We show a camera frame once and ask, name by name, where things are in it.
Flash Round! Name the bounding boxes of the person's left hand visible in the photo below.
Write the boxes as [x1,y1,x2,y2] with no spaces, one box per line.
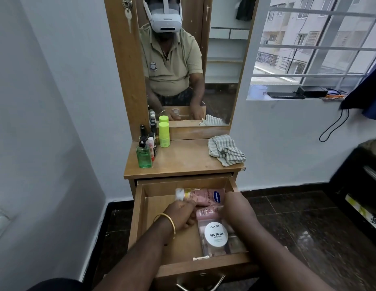
[163,199,198,233]

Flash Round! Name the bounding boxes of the person's right hand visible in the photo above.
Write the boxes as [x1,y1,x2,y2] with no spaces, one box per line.
[220,192,262,237]

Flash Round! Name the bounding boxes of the person's left forearm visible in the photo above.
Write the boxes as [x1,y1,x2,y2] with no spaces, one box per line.
[92,219,176,291]

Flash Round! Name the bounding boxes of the person's right forearm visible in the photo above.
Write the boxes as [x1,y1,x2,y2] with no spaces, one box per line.
[235,222,335,291]

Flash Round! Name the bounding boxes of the large pink lotion bottle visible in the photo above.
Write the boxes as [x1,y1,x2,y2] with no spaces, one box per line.
[175,187,226,207]

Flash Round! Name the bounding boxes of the gold bangle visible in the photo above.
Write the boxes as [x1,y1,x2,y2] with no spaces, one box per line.
[153,213,176,240]

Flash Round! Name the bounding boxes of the white round jar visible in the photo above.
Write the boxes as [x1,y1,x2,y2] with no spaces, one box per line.
[204,221,230,248]

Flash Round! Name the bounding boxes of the wooden drawer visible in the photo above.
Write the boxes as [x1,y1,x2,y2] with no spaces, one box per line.
[127,174,261,291]

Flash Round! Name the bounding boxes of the checkered grey cloth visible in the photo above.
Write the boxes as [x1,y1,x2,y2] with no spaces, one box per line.
[207,134,247,167]

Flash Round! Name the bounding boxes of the green liquid pump bottle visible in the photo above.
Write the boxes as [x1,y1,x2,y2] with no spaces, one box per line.
[136,140,153,169]

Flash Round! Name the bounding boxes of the small white pink bottle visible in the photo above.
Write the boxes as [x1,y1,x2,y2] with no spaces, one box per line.
[146,137,156,162]

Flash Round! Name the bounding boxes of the neon green bottle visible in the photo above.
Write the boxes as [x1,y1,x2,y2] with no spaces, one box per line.
[158,122,170,148]

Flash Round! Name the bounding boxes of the tall black bottle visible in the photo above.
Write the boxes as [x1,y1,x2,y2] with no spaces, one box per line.
[149,110,158,158]

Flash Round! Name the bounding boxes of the white plastic cup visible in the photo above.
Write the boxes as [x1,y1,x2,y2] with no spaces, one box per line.
[249,85,268,100]

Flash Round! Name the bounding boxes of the black flat tablet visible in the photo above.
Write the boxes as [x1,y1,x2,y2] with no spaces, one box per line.
[267,92,306,100]

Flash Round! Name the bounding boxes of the black furniture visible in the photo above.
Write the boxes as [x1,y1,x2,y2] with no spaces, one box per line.
[329,145,376,252]

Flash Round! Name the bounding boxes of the dressing table mirror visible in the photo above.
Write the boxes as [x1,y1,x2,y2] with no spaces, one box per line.
[136,0,257,126]

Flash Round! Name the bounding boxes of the black box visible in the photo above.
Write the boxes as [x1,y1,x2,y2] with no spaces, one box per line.
[296,85,329,98]

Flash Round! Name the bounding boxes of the black trousers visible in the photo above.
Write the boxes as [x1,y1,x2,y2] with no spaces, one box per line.
[27,278,95,291]

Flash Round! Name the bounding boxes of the wooden dressing table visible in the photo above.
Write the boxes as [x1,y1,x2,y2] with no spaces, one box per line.
[104,0,261,291]

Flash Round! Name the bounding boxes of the dark blue garment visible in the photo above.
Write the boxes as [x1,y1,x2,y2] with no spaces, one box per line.
[340,59,376,120]

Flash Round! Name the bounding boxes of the white window grille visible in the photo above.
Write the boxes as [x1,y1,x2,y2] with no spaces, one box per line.
[251,0,376,89]

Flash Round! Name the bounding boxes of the silver key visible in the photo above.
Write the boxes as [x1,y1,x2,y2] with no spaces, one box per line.
[124,8,133,34]

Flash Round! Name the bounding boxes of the metal drawer handle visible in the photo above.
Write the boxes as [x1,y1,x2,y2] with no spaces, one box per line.
[176,274,226,291]

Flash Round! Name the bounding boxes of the black cord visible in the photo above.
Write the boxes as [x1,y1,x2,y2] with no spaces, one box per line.
[319,108,350,143]

